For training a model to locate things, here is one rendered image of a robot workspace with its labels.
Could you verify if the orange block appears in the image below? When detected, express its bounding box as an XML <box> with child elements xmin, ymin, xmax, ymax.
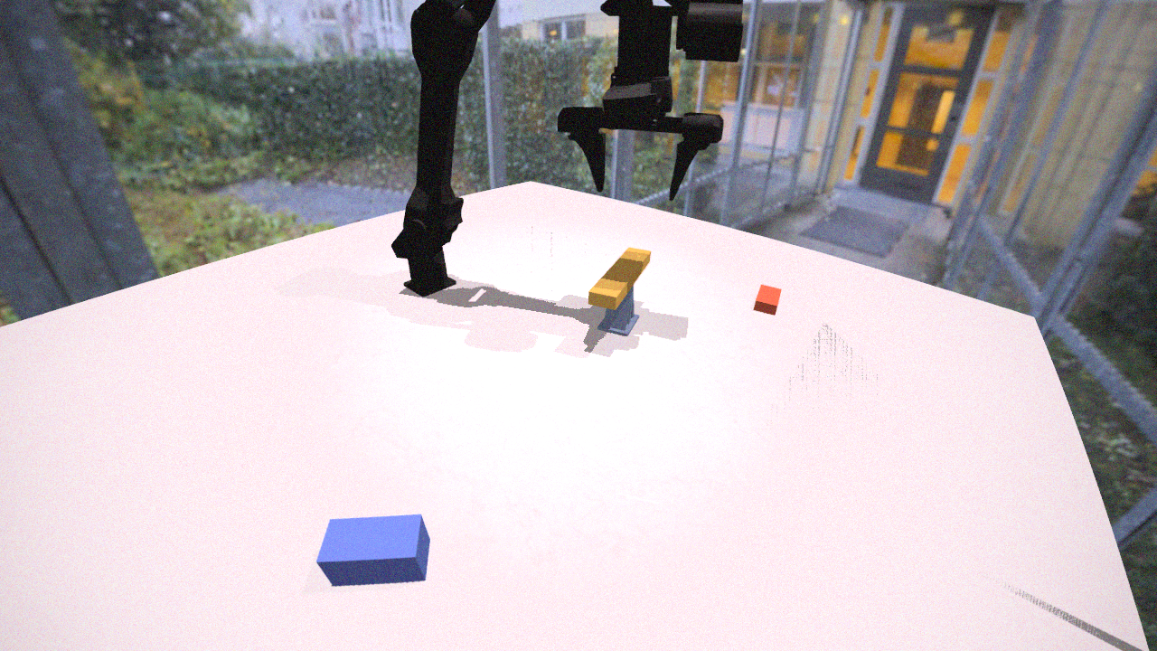
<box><xmin>754</xmin><ymin>284</ymin><xmax>782</xmax><ymax>315</ymax></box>

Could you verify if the blue rectangular block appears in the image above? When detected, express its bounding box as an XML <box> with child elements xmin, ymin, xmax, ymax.
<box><xmin>316</xmin><ymin>515</ymin><xmax>430</xmax><ymax>586</ymax></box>

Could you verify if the yellow bar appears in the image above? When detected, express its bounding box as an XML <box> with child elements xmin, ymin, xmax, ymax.
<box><xmin>588</xmin><ymin>247</ymin><xmax>651</xmax><ymax>310</ymax></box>

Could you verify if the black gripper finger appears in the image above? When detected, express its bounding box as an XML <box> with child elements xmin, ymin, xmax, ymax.
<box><xmin>669</xmin><ymin>141</ymin><xmax>710</xmax><ymax>201</ymax></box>
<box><xmin>568</xmin><ymin>133</ymin><xmax>606</xmax><ymax>193</ymax></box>

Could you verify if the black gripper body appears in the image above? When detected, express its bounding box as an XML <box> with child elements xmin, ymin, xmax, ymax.
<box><xmin>558</xmin><ymin>57</ymin><xmax>724</xmax><ymax>145</ymax></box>

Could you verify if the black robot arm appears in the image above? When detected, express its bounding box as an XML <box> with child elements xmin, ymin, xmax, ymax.
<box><xmin>391</xmin><ymin>0</ymin><xmax>744</xmax><ymax>297</ymax></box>

